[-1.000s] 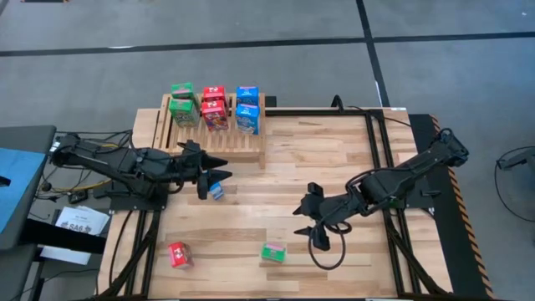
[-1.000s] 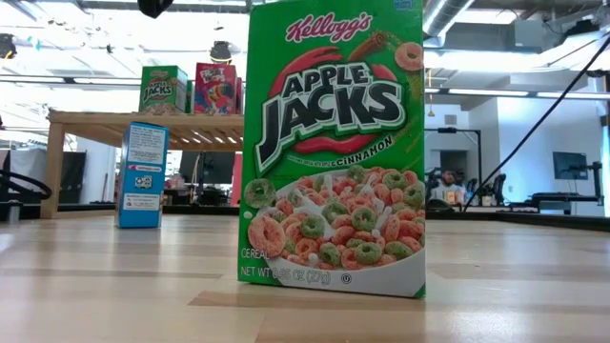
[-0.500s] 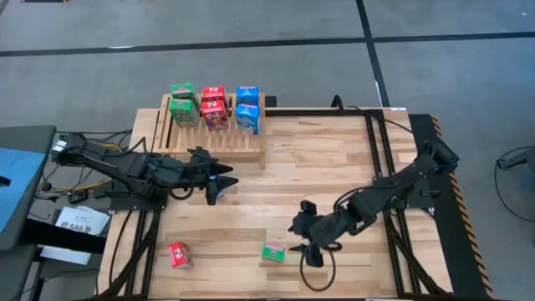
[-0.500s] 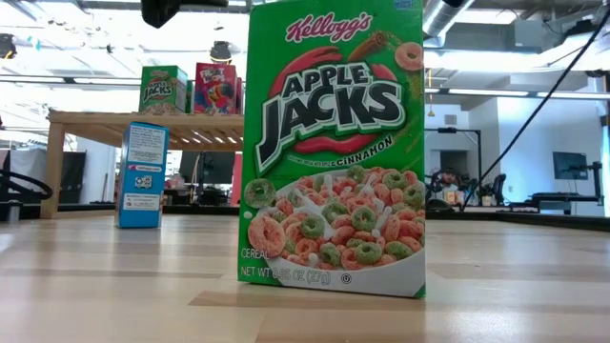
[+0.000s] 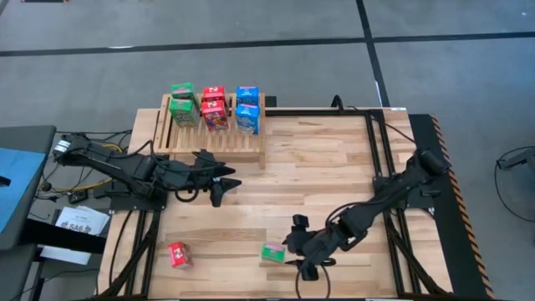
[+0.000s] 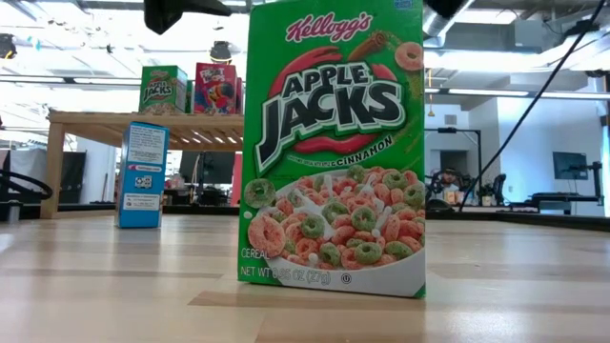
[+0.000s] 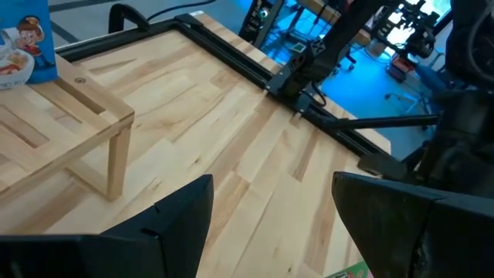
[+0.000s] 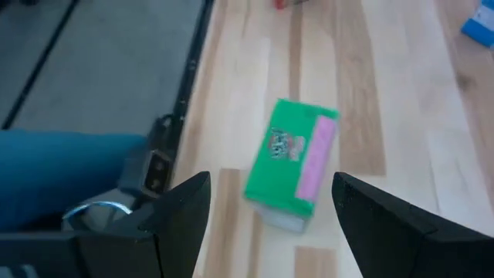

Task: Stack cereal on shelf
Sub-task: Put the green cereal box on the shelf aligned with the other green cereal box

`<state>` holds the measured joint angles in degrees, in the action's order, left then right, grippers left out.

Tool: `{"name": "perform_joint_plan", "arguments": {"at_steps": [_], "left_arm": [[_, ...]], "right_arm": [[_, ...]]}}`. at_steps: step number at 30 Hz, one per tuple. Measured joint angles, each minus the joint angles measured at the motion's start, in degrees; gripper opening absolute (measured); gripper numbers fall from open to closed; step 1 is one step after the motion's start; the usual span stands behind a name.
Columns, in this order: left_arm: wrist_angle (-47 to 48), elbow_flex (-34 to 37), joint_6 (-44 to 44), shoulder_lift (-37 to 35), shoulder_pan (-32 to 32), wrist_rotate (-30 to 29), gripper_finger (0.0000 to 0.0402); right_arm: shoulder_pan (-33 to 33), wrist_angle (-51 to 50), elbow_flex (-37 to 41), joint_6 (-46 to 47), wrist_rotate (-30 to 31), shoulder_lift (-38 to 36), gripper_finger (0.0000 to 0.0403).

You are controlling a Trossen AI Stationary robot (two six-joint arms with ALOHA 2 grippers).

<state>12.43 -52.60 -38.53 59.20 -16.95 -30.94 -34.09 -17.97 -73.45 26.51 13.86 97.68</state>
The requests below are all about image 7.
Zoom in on wooden slatted shelf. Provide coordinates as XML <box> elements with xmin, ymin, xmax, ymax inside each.
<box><xmin>0</xmin><ymin>53</ymin><xmax>136</xmax><ymax>236</ymax></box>

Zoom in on black equipment on stand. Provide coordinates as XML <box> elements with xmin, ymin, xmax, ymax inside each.
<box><xmin>368</xmin><ymin>0</ymin><xmax>441</xmax><ymax>59</ymax></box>

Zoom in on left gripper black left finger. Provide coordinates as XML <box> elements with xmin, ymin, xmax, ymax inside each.
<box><xmin>0</xmin><ymin>173</ymin><xmax>215</xmax><ymax>278</ymax></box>

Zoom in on green Apple Jacks cereal box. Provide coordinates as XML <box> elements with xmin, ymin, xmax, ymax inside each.
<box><xmin>323</xmin><ymin>260</ymin><xmax>374</xmax><ymax>278</ymax></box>

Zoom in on black clamp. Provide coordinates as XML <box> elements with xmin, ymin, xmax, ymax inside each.
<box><xmin>107</xmin><ymin>2</ymin><xmax>151</xmax><ymax>35</ymax></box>

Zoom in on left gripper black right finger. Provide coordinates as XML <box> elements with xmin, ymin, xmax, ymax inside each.
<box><xmin>330</xmin><ymin>171</ymin><xmax>494</xmax><ymax>278</ymax></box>

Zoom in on blue Rice Krispies cereal box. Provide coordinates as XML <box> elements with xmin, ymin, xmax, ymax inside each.
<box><xmin>0</xmin><ymin>0</ymin><xmax>59</xmax><ymax>93</ymax></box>

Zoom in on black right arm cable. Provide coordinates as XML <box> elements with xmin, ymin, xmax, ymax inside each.
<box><xmin>146</xmin><ymin>0</ymin><xmax>218</xmax><ymax>22</ymax></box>

